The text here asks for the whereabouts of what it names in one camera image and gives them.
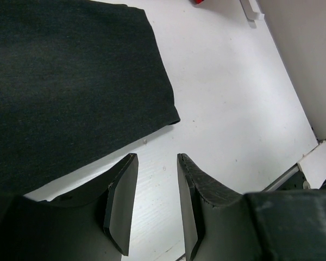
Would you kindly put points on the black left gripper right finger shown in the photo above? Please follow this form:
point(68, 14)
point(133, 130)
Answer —
point(286, 221)

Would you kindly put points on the white metal clothes rack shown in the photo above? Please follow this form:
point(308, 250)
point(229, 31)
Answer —
point(252, 10)

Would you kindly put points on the black trousers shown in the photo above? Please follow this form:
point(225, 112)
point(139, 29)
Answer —
point(78, 81)

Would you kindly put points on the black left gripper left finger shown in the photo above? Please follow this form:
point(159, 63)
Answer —
point(90, 222)

